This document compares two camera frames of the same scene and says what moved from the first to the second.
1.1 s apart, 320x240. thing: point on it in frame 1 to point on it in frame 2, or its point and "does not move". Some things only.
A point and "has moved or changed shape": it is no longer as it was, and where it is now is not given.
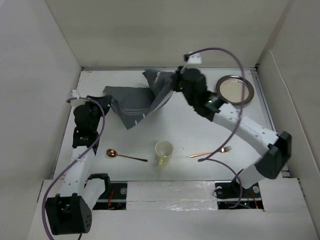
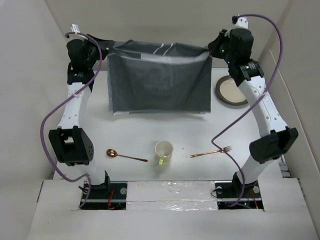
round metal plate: x=230 y=88 does not move
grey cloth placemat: x=134 y=105 has moved or changed shape
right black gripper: x=177 y=77 to x=215 y=44
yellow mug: x=164 y=150 does not move
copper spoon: x=113 y=153 does not move
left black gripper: x=104 y=101 to x=105 y=45
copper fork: x=224 y=150 does not move
